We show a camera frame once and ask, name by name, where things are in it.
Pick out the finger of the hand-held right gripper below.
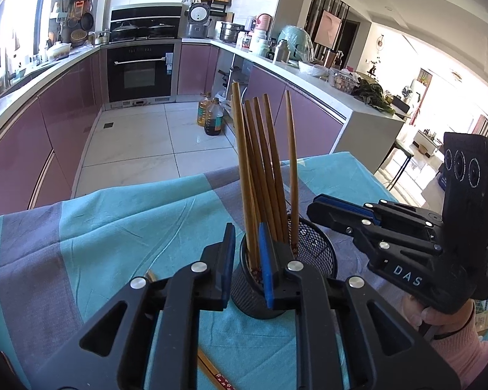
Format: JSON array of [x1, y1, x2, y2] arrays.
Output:
[[306, 204, 442, 263], [313, 194, 444, 228]]

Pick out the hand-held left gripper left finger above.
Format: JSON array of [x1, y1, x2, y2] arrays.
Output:
[[28, 223, 237, 390]]

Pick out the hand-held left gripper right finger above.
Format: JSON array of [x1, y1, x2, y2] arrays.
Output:
[[258, 222, 461, 390]]

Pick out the black mesh utensil holder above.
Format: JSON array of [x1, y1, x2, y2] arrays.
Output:
[[230, 214, 337, 319]]

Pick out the pile of wooden chopsticks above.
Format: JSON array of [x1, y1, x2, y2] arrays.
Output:
[[145, 269, 233, 390]]

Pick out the person's right forearm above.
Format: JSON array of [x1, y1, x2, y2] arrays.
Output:
[[427, 317, 488, 387]]

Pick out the person's right hand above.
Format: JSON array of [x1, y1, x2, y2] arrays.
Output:
[[402, 294, 477, 337]]

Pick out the dark dining chair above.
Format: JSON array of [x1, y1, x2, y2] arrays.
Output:
[[386, 137, 416, 190]]

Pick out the purple island cabinet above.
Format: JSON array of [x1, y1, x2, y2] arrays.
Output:
[[243, 64, 347, 168]]

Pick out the teal and grey tablecloth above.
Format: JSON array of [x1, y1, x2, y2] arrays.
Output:
[[0, 151, 405, 390]]

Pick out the green leafy vegetables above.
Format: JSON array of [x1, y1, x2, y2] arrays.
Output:
[[351, 79, 395, 113]]

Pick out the clear food container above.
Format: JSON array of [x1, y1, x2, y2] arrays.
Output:
[[329, 69, 361, 94]]

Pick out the white bowl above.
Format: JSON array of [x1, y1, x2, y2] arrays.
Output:
[[298, 61, 330, 78]]

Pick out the cooking oil bottles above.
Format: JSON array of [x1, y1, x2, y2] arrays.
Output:
[[203, 97, 225, 136]]

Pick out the yellow cooking oil bottle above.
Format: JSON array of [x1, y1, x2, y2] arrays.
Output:
[[196, 93, 213, 127]]

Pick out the steel thermos bottle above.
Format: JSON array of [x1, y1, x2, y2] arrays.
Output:
[[273, 39, 292, 64]]

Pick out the mint green appliance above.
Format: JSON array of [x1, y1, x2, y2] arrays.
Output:
[[277, 24, 313, 63]]

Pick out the narrow purple cabinet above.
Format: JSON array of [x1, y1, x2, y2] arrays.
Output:
[[176, 43, 221, 97]]

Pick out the pink kettle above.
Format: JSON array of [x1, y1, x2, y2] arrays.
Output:
[[254, 13, 274, 33]]

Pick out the steel stock pot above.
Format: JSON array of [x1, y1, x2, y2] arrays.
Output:
[[219, 22, 245, 45]]

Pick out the black built-in oven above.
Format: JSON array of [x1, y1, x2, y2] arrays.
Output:
[[105, 43, 177, 105]]

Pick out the long purple cabinet run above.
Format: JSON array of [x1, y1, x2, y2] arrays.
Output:
[[0, 46, 107, 219]]

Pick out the silver rice cooker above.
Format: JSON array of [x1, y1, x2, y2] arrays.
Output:
[[185, 3, 212, 40]]

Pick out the black pot with lid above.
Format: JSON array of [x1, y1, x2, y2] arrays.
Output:
[[146, 23, 176, 38]]

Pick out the black wok with lid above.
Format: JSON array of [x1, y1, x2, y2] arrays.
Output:
[[110, 21, 140, 42]]

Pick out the black integrated stove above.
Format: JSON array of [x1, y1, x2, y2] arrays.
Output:
[[109, 4, 184, 44]]

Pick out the white casserole dish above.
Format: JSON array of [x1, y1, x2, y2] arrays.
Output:
[[46, 41, 72, 60]]

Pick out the hanging frying pans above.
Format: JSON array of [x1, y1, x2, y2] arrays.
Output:
[[67, 11, 95, 42]]

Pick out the pink wall painting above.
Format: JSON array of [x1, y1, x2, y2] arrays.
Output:
[[313, 10, 343, 50]]

